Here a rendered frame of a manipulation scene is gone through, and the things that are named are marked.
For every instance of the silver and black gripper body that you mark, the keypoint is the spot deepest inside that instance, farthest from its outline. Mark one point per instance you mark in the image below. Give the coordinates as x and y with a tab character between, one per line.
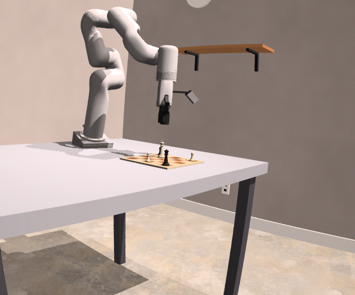
165	87

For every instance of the chessboard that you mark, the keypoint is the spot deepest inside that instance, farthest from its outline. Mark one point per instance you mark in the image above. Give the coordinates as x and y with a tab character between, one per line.
174	161

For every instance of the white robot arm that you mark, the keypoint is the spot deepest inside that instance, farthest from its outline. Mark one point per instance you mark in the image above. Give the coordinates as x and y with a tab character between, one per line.
123	20

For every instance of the black chess queen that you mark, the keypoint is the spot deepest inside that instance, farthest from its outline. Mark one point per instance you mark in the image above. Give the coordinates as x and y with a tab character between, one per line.
166	158

